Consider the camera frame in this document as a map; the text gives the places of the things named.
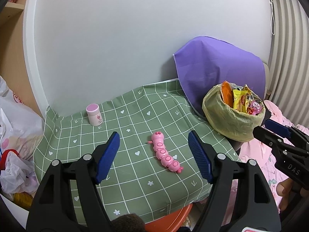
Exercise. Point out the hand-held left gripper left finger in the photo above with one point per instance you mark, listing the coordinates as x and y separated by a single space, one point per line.
108 157

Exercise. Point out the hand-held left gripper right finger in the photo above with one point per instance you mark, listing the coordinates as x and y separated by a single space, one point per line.
200 154

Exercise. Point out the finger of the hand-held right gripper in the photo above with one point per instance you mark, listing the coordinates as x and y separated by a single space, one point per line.
275 127
263 134

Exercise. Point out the red pink candy wrapper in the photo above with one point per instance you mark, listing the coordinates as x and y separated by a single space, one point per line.
254 107

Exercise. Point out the yellow bag lined bin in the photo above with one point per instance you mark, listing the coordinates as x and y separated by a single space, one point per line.
231 125

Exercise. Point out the yellow snack packet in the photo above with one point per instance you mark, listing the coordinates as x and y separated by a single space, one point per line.
240 100

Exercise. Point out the gold foil wrapper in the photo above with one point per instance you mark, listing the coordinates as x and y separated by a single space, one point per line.
247 90

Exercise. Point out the orange snack packet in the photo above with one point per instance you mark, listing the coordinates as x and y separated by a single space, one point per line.
227 93

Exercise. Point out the person's left forearm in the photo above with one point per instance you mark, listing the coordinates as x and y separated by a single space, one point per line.
128 223

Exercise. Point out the person's right hand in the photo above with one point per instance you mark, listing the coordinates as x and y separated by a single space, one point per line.
283 187

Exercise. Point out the pink floral blanket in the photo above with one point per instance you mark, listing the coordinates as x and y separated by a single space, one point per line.
256 154

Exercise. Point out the pink caterpillar toy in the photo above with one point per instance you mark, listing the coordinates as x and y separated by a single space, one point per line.
164 153

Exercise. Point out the green checked tablecloth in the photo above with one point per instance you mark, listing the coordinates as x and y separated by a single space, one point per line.
135 130

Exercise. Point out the pink white small jar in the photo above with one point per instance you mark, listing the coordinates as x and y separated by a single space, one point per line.
95 117

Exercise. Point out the orange plastic stool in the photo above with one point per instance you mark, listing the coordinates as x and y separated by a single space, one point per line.
169 220

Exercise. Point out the striped curtain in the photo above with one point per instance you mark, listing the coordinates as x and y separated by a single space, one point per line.
292 53

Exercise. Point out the white red print plastic bag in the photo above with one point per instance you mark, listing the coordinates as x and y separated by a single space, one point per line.
21 130

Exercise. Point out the yellow round object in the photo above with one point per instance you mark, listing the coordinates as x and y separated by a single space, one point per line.
23 199

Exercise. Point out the crumpled white plastic bag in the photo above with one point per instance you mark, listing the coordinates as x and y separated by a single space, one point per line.
14 174

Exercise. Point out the wooden shelf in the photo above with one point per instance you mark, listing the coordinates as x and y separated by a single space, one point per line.
14 53

